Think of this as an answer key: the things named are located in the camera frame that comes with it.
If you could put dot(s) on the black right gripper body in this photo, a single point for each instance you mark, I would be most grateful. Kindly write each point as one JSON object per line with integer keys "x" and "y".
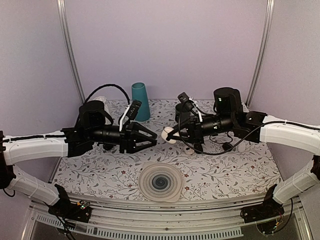
{"x": 226, "y": 122}

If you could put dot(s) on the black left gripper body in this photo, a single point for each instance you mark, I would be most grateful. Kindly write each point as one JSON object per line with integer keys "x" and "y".
{"x": 97, "y": 135}

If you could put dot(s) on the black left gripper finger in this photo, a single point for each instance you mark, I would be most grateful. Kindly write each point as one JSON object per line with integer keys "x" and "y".
{"x": 142, "y": 129}
{"x": 139, "y": 146}

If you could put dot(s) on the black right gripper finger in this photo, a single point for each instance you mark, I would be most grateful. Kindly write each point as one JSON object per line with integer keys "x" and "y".
{"x": 198, "y": 148}
{"x": 176, "y": 136}

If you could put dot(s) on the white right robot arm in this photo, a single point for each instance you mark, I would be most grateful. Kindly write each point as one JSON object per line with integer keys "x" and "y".
{"x": 290, "y": 135}

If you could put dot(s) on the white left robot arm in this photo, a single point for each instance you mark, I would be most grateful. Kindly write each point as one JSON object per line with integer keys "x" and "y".
{"x": 23, "y": 148}

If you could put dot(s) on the small white earbud case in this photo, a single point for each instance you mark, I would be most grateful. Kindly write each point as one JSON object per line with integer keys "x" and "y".
{"x": 188, "y": 151}

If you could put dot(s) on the small black earbud case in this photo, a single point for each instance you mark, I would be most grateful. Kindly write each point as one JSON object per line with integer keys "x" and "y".
{"x": 107, "y": 147}

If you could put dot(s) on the black round earbud case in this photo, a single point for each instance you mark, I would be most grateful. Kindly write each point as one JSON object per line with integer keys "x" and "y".
{"x": 227, "y": 146}

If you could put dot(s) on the white ribbed vase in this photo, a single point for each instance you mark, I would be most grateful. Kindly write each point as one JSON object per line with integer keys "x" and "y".
{"x": 103, "y": 99}

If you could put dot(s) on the dark grey mug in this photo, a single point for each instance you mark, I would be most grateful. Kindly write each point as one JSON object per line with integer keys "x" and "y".
{"x": 181, "y": 114}

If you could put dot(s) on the teal tall vase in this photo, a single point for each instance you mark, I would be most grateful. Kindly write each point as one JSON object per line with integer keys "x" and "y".
{"x": 139, "y": 93}

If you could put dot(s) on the swirl patterned ceramic plate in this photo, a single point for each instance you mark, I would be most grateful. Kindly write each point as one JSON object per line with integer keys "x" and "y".
{"x": 160, "y": 182}

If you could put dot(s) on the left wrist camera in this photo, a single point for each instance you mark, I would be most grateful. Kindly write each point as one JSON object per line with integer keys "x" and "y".
{"x": 129, "y": 114}

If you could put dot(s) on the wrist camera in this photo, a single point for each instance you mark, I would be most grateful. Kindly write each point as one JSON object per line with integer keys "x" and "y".
{"x": 129, "y": 114}
{"x": 188, "y": 104}

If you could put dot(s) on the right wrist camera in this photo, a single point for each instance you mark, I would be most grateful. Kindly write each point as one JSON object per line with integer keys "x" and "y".
{"x": 188, "y": 104}

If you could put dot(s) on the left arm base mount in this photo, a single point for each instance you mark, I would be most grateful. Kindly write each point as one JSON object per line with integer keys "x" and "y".
{"x": 65, "y": 209}

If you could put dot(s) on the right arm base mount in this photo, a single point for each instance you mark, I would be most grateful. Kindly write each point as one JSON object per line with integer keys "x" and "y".
{"x": 267, "y": 209}

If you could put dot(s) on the right aluminium frame post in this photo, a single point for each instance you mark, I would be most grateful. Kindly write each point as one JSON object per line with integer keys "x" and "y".
{"x": 267, "y": 25}

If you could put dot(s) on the aluminium frame post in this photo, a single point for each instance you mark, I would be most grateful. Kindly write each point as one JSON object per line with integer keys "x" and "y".
{"x": 61, "y": 7}
{"x": 267, "y": 25}

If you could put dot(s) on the left aluminium frame post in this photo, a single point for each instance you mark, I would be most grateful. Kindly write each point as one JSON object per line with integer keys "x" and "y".
{"x": 61, "y": 7}

